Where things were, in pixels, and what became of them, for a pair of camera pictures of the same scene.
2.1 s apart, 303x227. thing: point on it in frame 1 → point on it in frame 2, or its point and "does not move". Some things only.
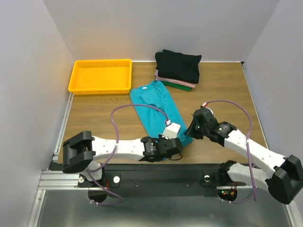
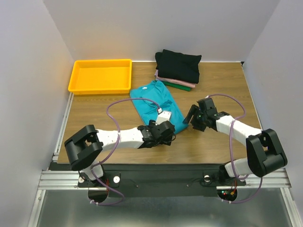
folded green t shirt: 177,86 does not move
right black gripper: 195,126 → 196,118
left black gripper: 161,138 → 167,141
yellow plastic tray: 101,76 does not move
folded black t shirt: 178,66 does not move
